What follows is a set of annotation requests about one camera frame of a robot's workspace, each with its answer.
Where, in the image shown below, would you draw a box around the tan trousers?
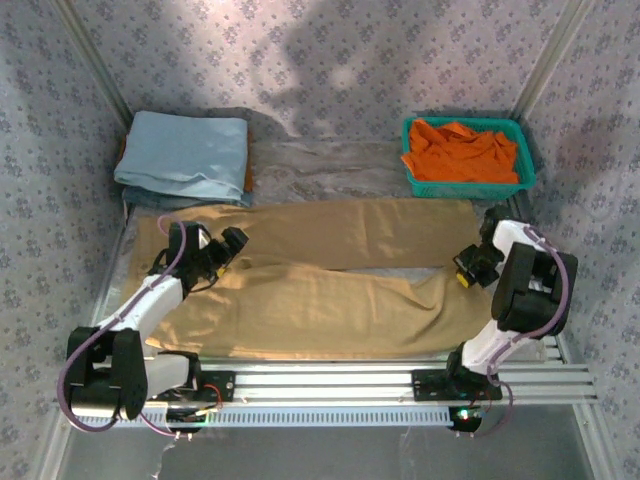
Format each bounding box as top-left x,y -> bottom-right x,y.
130,198 -> 494,360

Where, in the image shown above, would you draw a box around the light blue folded trousers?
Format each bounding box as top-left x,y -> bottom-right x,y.
113,110 -> 251,201

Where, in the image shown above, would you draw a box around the orange crumpled trousers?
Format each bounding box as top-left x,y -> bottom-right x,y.
401,118 -> 521,185

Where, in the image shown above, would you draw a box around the teal plastic basket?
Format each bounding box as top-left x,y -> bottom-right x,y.
401,116 -> 538,202

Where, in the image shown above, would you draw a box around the right black controller board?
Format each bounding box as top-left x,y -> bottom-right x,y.
448,405 -> 485,435

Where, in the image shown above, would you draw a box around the black controller board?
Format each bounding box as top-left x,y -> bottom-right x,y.
448,405 -> 485,435
166,405 -> 209,435

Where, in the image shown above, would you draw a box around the left black controller board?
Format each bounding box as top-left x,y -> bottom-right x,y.
166,405 -> 209,435

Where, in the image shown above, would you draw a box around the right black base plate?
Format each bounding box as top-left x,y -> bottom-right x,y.
411,369 -> 503,401

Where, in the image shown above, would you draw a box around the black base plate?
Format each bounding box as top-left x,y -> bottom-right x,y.
145,370 -> 236,402
411,369 -> 503,401

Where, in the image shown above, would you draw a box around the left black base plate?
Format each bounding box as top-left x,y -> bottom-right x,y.
145,370 -> 236,402

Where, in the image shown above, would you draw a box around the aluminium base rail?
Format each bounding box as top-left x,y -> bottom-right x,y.
54,362 -> 599,406

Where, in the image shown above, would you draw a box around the slotted grey cable duct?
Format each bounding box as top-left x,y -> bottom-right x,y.
74,405 -> 454,429

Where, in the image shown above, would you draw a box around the aluminium corner post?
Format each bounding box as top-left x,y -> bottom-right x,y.
49,0 -> 135,124
513,0 -> 599,121

